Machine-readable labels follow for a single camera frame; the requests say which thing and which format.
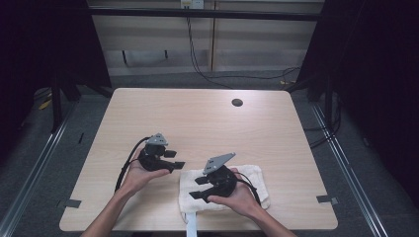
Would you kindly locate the black metal stand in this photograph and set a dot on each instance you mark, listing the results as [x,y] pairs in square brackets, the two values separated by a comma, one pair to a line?
[56,105]

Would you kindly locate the yellow object on floor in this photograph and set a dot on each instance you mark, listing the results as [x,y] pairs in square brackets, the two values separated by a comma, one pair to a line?
[45,104]

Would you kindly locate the metal floor rail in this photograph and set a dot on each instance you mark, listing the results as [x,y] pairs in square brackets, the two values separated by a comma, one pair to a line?
[36,164]
[349,177]

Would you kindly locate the dark curtain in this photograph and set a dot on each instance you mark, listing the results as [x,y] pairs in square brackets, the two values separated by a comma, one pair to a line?
[378,65]
[39,49]

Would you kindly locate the black horizontal bar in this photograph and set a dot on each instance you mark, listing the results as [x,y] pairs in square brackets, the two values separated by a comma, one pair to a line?
[204,14]

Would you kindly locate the grey tape strip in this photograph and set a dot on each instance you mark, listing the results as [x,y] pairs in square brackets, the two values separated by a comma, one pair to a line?
[70,203]
[326,199]

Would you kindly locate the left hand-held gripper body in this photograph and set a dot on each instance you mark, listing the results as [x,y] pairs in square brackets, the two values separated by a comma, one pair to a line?
[153,161]

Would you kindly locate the small black floor tape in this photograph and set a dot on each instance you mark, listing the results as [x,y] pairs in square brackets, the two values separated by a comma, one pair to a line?
[80,138]

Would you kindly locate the white wall outlet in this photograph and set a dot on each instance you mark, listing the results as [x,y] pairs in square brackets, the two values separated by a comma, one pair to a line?
[192,3]

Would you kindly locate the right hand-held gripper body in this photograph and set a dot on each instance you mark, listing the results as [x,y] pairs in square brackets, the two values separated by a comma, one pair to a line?
[222,182]

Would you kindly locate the person's right hand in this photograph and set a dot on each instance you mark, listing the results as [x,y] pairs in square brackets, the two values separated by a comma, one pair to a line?
[242,197]

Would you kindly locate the person's left hand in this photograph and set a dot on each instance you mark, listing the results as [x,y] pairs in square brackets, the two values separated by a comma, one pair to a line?
[136,179]

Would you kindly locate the cream white towel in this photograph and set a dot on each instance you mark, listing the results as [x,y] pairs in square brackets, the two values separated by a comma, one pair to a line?
[255,174]

